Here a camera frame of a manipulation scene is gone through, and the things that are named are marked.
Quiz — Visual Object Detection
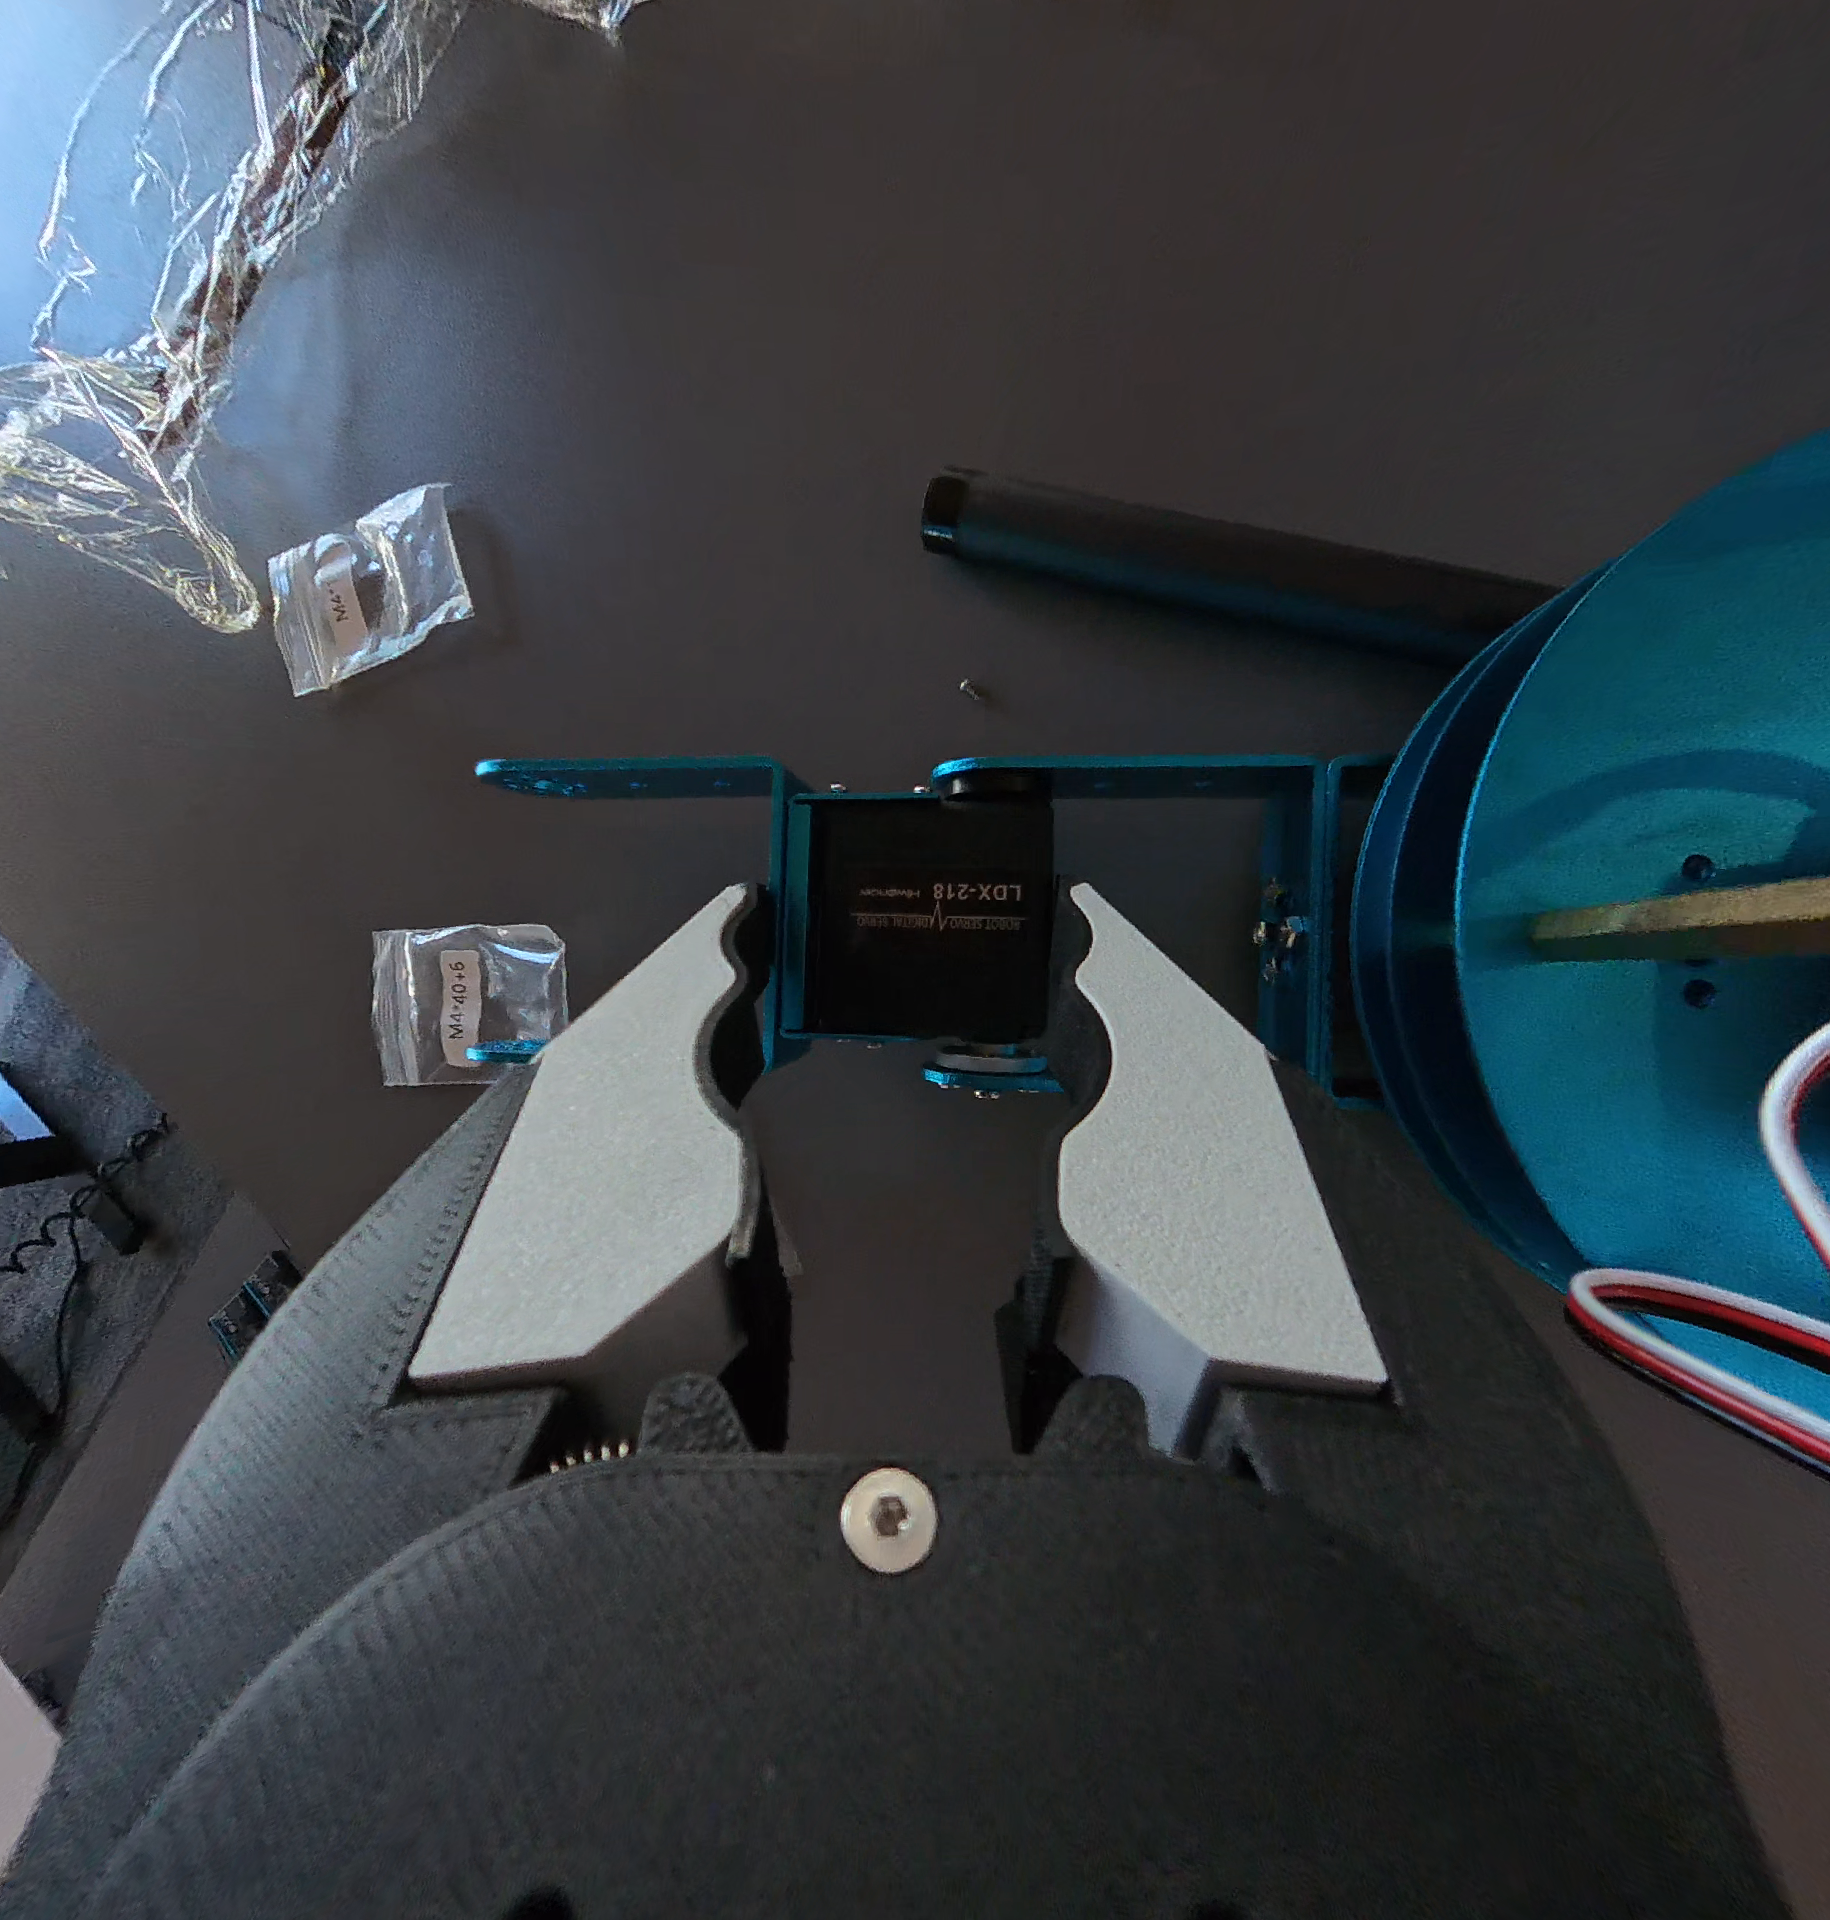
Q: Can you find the coiled black cable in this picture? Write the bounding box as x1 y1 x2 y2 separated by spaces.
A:
0 1116 174 1328

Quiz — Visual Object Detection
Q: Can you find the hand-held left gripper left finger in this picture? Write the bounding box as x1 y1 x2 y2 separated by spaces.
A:
405 884 799 1400

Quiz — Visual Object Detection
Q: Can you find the large clear plastic wrap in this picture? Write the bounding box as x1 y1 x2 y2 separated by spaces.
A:
0 0 662 635

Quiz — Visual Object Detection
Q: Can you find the clear bag of standoffs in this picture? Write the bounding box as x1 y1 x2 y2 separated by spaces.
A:
373 921 569 1089

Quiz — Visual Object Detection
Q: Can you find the blue toy robot arm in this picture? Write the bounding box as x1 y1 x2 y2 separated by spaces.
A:
464 420 1830 1494

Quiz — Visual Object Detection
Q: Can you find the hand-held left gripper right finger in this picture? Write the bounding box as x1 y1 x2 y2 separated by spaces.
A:
996 880 1393 1464

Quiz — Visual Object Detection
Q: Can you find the small clear zip bag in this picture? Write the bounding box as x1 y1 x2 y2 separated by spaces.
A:
267 483 478 698

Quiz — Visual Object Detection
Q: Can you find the black electric screwdriver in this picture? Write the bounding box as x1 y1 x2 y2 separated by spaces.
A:
919 468 1568 668

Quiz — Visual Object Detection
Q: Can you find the red white servo cable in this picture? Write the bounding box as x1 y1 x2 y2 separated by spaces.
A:
1566 997 1830 1494

